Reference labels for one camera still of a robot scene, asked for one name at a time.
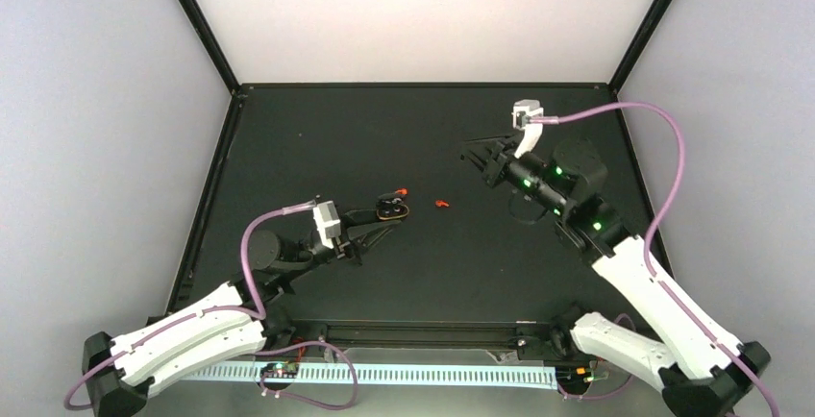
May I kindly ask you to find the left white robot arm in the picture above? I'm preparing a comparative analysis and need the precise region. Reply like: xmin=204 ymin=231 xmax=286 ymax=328
xmin=78 ymin=200 xmax=409 ymax=416

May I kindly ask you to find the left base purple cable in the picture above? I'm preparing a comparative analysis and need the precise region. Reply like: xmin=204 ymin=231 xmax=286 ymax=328
xmin=254 ymin=340 xmax=361 ymax=411

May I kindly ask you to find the clear plastic sheet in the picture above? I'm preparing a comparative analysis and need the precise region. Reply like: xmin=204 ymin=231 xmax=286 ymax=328
xmin=483 ymin=349 xmax=670 ymax=410

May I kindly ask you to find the black glossy earbud charging case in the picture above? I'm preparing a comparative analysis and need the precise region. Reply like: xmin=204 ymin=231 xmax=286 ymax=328
xmin=375 ymin=192 xmax=409 ymax=221

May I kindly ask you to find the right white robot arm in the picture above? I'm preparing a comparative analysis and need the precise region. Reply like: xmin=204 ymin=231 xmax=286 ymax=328
xmin=461 ymin=135 xmax=771 ymax=416

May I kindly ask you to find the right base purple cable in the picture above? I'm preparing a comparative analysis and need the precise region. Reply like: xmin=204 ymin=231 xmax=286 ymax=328
xmin=555 ymin=311 xmax=638 ymax=402

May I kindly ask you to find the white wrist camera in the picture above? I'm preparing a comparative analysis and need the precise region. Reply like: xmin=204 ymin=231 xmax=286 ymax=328
xmin=512 ymin=99 xmax=544 ymax=159
xmin=312 ymin=201 xmax=342 ymax=249

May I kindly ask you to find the black aluminium front rail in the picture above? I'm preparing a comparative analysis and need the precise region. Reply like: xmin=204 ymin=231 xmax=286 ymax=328
xmin=292 ymin=319 xmax=570 ymax=353

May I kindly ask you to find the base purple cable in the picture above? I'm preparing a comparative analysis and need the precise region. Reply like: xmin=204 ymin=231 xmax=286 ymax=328
xmin=254 ymin=340 xmax=361 ymax=411
xmin=555 ymin=311 xmax=638 ymax=402

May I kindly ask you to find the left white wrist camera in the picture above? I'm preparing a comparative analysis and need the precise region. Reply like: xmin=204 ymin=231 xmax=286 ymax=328
xmin=312 ymin=201 xmax=342 ymax=249

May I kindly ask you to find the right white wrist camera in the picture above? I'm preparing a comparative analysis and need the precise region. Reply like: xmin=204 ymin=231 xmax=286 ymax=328
xmin=512 ymin=99 xmax=544 ymax=159

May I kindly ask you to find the white slotted cable duct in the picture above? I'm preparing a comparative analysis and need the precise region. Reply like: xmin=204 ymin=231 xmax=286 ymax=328
xmin=185 ymin=361 xmax=558 ymax=390

